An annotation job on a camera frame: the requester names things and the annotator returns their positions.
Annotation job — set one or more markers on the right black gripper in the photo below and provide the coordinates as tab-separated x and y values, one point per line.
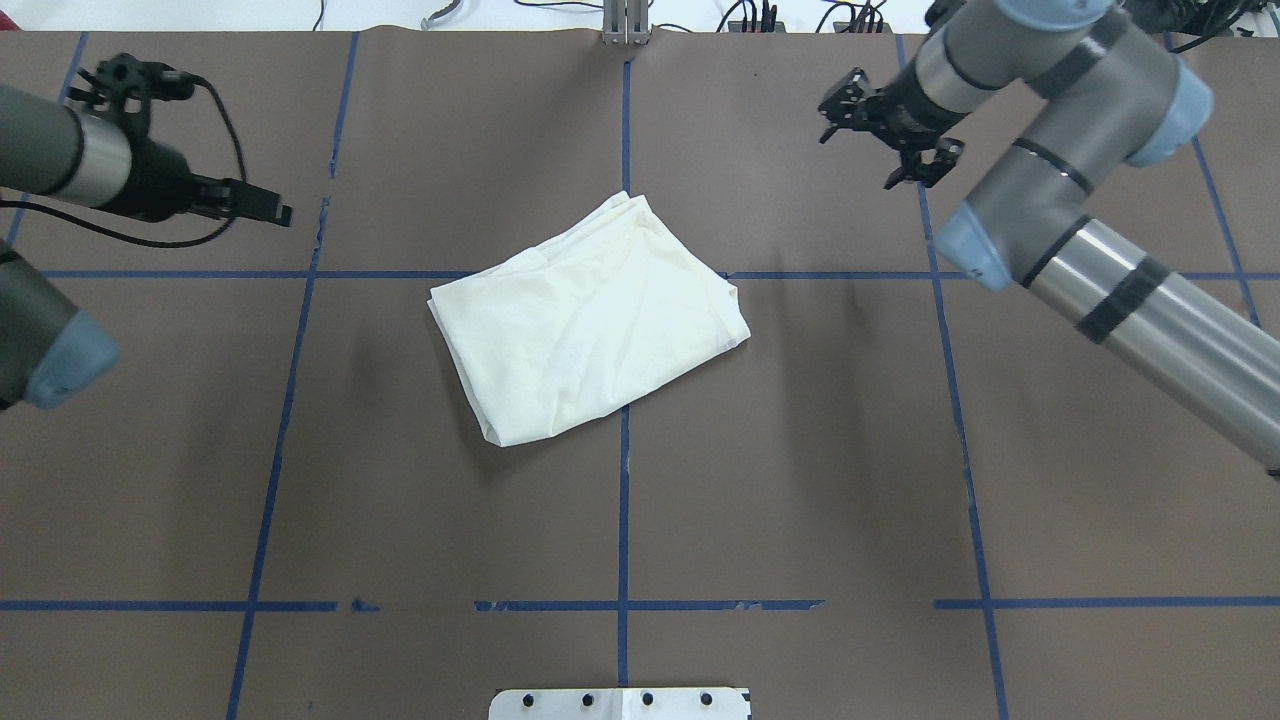
903	113

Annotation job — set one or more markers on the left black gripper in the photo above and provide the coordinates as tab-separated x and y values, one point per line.
157	181

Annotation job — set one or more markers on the cream long-sleeve cat shirt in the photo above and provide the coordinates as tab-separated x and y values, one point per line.
572	329

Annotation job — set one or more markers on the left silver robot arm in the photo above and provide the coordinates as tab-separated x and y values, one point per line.
94	151

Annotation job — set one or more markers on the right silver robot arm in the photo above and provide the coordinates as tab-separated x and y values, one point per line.
1112	97

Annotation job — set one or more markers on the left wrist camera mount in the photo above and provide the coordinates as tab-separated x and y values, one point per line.
122	90

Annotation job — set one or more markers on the aluminium frame post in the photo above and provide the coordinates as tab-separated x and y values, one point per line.
626	22

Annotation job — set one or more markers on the white camera mast base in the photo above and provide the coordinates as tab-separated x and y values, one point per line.
675	702

